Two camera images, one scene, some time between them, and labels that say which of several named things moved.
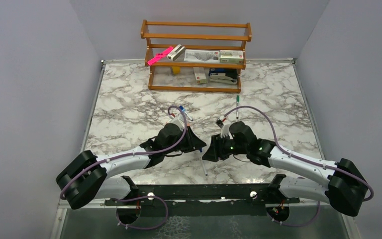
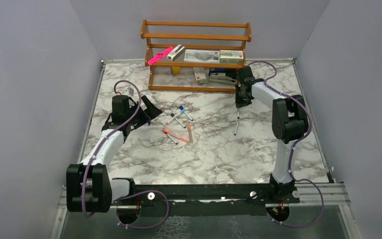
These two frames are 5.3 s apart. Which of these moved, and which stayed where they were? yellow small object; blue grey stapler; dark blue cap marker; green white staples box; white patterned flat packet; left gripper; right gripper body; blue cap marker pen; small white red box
Moved: left gripper; blue cap marker pen; right gripper body
Stayed: blue grey stapler; small white red box; white patterned flat packet; dark blue cap marker; green white staples box; yellow small object
